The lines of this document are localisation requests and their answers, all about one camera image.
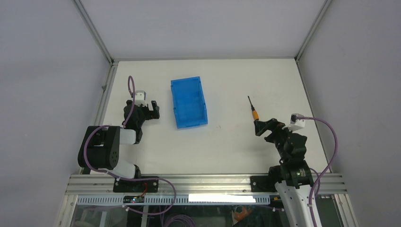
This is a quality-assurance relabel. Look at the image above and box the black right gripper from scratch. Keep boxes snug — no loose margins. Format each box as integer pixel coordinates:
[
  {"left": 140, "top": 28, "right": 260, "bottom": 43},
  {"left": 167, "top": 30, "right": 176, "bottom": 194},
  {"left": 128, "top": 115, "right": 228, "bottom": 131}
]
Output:
[{"left": 253, "top": 118, "right": 296, "bottom": 162}]

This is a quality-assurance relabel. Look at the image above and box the orange black screwdriver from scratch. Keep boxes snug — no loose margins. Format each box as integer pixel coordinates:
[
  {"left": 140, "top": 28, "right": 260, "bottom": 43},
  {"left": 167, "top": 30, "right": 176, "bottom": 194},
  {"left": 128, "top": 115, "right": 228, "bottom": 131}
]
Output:
[{"left": 248, "top": 96, "right": 259, "bottom": 121}]

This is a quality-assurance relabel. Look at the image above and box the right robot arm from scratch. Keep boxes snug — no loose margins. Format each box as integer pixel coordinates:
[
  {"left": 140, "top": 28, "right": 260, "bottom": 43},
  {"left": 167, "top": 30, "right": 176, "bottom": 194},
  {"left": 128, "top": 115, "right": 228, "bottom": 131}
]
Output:
[{"left": 250, "top": 114, "right": 322, "bottom": 227}]

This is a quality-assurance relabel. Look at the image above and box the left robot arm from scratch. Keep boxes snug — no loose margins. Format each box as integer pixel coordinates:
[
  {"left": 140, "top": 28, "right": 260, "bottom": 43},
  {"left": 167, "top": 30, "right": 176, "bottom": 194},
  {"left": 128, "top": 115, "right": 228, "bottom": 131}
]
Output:
[{"left": 77, "top": 100, "right": 160, "bottom": 192}]

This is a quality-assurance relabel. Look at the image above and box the blue plastic bin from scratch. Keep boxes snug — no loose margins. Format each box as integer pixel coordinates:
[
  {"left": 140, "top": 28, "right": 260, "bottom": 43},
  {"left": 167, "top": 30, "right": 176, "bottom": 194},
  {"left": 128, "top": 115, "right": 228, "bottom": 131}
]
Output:
[{"left": 171, "top": 76, "right": 208, "bottom": 129}]

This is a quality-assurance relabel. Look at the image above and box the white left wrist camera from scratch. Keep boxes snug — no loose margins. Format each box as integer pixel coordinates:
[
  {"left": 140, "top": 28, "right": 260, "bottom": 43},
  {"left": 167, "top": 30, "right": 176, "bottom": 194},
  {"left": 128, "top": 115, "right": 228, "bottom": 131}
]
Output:
[{"left": 134, "top": 90, "right": 148, "bottom": 106}]

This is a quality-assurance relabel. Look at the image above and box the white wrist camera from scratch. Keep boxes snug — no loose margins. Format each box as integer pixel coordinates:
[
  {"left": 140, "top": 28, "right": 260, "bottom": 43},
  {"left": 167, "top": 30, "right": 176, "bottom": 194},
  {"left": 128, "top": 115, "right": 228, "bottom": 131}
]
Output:
[
  {"left": 134, "top": 90, "right": 148, "bottom": 106},
  {"left": 283, "top": 113, "right": 305, "bottom": 131}
]

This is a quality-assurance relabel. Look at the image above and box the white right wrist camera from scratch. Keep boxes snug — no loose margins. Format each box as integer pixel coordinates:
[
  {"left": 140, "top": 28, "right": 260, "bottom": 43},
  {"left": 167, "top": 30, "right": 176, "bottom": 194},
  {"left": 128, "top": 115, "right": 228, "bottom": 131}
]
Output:
[{"left": 283, "top": 113, "right": 305, "bottom": 131}]

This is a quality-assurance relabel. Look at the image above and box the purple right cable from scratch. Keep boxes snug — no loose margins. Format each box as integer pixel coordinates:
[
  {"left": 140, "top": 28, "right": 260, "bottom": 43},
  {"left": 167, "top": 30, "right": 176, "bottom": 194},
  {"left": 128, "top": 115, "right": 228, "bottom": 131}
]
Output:
[{"left": 296, "top": 116, "right": 339, "bottom": 227}]

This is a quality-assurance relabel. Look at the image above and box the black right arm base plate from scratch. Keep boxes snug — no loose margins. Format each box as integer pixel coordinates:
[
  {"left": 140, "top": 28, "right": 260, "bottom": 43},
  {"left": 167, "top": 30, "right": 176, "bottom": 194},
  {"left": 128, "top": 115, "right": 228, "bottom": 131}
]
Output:
[{"left": 250, "top": 175, "right": 277, "bottom": 192}]

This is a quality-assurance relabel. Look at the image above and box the white slotted cable duct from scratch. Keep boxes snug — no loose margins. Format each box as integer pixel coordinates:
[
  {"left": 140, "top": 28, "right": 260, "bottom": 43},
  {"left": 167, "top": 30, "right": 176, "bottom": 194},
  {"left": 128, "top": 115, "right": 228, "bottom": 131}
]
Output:
[{"left": 77, "top": 194, "right": 270, "bottom": 206}]

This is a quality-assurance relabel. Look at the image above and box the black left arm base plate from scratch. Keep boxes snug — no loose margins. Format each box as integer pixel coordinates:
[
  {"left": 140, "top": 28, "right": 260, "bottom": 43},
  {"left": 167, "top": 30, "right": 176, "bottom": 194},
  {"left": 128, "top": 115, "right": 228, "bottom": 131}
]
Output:
[{"left": 113, "top": 179, "right": 159, "bottom": 193}]

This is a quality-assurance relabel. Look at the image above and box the aluminium frame rail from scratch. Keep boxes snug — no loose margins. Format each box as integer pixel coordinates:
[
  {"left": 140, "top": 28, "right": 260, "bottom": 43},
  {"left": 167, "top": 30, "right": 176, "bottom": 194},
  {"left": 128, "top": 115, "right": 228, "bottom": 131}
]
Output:
[{"left": 65, "top": 173, "right": 348, "bottom": 196}]

